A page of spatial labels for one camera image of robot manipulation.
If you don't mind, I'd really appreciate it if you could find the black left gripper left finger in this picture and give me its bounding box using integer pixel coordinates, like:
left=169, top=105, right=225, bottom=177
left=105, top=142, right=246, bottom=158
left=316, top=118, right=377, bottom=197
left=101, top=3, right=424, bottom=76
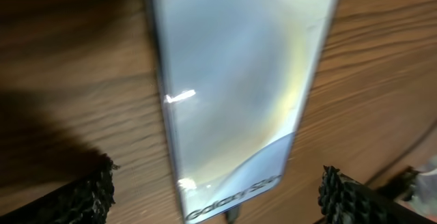
left=1, top=156, right=119, bottom=224

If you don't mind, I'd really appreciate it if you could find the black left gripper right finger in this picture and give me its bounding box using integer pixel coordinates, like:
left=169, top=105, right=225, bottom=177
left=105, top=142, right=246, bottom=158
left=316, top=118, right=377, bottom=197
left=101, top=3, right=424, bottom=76
left=318, top=166, right=435, bottom=224

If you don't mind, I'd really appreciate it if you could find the black charger cable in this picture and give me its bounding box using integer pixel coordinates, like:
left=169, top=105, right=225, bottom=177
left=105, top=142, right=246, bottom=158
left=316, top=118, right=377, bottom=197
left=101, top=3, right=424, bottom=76
left=223, top=120, right=437, bottom=224

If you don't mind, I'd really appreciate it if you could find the Samsung Galaxy smartphone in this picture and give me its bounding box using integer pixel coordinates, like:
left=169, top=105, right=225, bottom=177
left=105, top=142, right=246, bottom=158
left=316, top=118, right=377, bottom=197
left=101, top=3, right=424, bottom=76
left=145, top=0, right=338, bottom=223

